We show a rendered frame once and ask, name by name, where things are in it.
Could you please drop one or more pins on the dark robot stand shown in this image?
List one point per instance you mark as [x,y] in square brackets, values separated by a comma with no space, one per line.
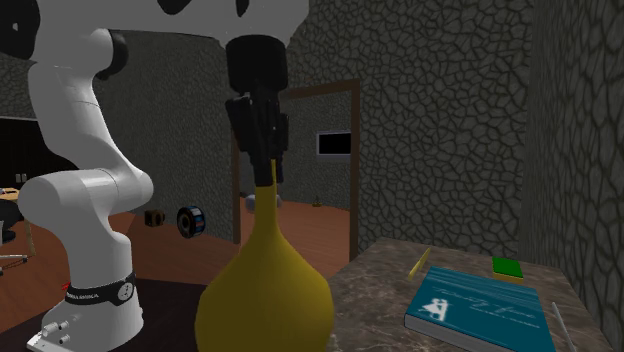
[170,317]

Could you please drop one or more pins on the white pen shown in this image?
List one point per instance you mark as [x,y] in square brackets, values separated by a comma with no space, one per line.
[563,326]

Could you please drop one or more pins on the yellow pencil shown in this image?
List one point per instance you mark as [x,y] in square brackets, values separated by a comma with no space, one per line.
[419,264]

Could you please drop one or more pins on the small brown box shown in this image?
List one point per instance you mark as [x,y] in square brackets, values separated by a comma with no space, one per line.
[154,218]

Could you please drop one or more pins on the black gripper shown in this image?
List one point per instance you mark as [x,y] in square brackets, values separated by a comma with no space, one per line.
[257,63]

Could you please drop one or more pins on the black window with white frame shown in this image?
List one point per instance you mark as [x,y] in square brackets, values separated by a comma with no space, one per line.
[334,144]

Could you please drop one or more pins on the green and yellow sponge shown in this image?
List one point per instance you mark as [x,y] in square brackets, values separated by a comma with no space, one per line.
[507,268]

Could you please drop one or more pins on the black round speaker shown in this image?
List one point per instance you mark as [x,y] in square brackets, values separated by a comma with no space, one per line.
[189,222]

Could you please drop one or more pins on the teal book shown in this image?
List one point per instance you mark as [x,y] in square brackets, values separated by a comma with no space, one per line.
[482,312]

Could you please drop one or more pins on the yellow long-necked vase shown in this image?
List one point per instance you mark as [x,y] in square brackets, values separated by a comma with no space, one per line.
[265,287]

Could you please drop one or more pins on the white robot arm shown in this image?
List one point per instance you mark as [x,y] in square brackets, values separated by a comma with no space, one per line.
[83,204]

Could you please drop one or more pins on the brown door frame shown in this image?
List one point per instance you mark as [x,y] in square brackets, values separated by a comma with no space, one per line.
[355,170]

